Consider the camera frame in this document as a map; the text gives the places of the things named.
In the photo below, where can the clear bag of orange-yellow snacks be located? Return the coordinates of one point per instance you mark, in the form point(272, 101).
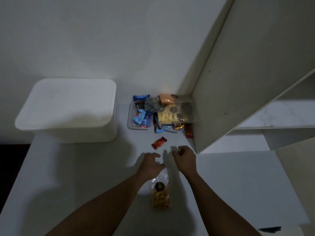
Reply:
point(161, 196)

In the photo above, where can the person's right forearm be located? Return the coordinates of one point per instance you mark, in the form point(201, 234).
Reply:
point(219, 208)

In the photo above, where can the person's left forearm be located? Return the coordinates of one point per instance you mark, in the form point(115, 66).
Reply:
point(103, 208)

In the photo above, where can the clear bag of grey snacks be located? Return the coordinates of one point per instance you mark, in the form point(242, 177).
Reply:
point(152, 104)

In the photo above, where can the red candy wrapper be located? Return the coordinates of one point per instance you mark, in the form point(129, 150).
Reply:
point(159, 143)

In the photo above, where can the white plastic storage bin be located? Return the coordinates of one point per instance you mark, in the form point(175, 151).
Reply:
point(66, 103)

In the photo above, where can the person's left hand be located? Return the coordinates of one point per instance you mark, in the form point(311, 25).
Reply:
point(150, 167)

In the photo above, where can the pile of candies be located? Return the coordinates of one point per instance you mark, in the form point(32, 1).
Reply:
point(141, 116)

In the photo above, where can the white shelf unit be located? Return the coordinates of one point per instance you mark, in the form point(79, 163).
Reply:
point(246, 71)

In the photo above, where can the person's right hand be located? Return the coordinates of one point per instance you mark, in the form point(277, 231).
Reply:
point(187, 162)

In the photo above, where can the clear bag of orange snacks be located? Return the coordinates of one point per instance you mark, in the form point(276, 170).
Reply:
point(166, 98)

